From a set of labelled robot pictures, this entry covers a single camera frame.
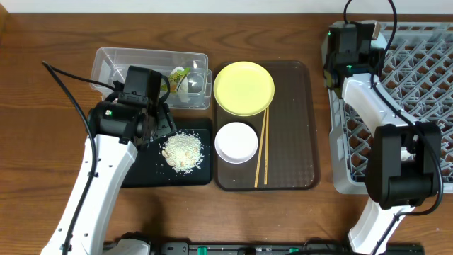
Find rice food scraps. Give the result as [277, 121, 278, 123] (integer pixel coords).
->
[160, 132, 204, 174]

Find green snack wrapper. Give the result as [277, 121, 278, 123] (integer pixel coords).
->
[168, 67, 190, 93]

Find clear plastic wrapper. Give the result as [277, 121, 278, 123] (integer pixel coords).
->
[168, 67, 190, 103]

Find pink bowl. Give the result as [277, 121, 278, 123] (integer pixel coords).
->
[214, 122, 258, 164]

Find yellow plate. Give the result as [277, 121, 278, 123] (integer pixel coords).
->
[213, 61, 275, 117]

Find wooden chopstick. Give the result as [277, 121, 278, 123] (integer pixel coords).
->
[254, 108, 268, 188]
[263, 107, 269, 185]

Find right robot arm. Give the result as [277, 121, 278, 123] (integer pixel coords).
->
[323, 21, 444, 254]

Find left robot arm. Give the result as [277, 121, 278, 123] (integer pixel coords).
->
[42, 64, 176, 254]

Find black waste tray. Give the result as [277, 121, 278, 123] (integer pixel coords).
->
[122, 118, 212, 188]

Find grey dishwasher rack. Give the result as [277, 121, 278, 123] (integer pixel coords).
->
[328, 22, 452, 194]

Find clear plastic bin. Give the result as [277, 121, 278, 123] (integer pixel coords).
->
[91, 47, 212, 110]

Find brown serving tray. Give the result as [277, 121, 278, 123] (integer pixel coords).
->
[214, 61, 320, 191]

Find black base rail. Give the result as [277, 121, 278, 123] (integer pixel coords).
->
[102, 232, 425, 255]

